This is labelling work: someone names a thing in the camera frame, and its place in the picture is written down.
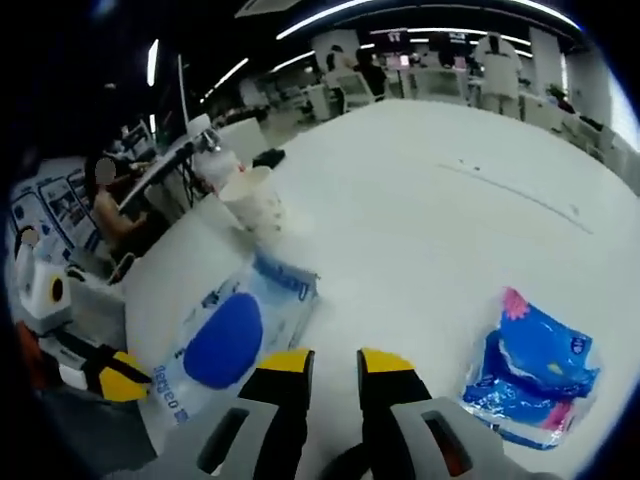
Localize clear plastic bottle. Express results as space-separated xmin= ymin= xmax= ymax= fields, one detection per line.
xmin=192 ymin=127 xmax=246 ymax=194

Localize small black object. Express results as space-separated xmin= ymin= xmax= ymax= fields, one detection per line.
xmin=252 ymin=147 xmax=286 ymax=169

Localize white paper cup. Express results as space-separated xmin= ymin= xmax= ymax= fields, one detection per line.
xmin=218 ymin=165 xmax=289 ymax=236

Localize wet wipes packet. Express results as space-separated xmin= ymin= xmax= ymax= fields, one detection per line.
xmin=149 ymin=249 xmax=321 ymax=426

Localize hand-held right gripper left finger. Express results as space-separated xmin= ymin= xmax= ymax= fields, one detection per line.
xmin=149 ymin=348 xmax=316 ymax=480

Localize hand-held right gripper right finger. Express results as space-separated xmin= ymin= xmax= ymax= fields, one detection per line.
xmin=355 ymin=348 xmax=526 ymax=480

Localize short ceiling light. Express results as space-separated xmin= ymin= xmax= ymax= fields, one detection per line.
xmin=147 ymin=38 xmax=160 ymax=91

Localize computer monitor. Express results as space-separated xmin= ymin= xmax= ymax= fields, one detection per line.
xmin=175 ymin=53 xmax=194 ymax=139

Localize neighbouring white desk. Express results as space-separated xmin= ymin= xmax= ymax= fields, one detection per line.
xmin=117 ymin=139 xmax=201 ymax=211

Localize white background desk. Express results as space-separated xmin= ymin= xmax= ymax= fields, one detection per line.
xmin=394 ymin=64 xmax=471 ymax=101

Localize white chair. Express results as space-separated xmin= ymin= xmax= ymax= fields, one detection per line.
xmin=339 ymin=69 xmax=379 ymax=109

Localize wall poster board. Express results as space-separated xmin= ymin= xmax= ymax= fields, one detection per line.
xmin=9 ymin=172 xmax=101 ymax=251

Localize long ceiling strip light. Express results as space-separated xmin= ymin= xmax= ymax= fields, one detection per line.
xmin=274 ymin=0 xmax=584 ymax=40

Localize ceiling air conditioner unit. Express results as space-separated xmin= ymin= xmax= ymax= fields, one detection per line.
xmin=234 ymin=0 xmax=296 ymax=19

